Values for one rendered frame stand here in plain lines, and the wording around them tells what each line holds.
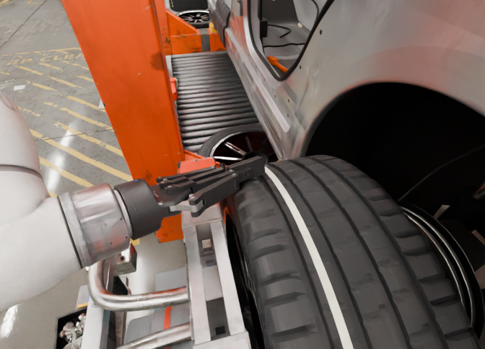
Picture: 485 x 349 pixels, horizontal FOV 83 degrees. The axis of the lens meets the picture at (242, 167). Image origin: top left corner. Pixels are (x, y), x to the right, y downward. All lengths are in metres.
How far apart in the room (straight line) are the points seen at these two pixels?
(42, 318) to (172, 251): 0.68
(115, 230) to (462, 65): 0.45
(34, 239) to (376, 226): 0.39
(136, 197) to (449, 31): 0.43
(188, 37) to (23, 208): 2.45
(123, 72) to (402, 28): 0.54
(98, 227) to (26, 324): 1.56
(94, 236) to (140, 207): 0.06
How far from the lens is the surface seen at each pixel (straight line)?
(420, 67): 0.48
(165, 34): 2.67
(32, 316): 1.88
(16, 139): 0.41
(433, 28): 0.47
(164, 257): 1.75
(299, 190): 0.43
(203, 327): 0.38
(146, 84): 0.71
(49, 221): 0.34
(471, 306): 0.70
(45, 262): 0.34
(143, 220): 0.36
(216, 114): 2.29
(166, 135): 0.78
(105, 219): 0.34
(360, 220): 0.41
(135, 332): 0.63
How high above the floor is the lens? 1.49
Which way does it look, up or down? 44 degrees down
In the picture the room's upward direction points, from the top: straight up
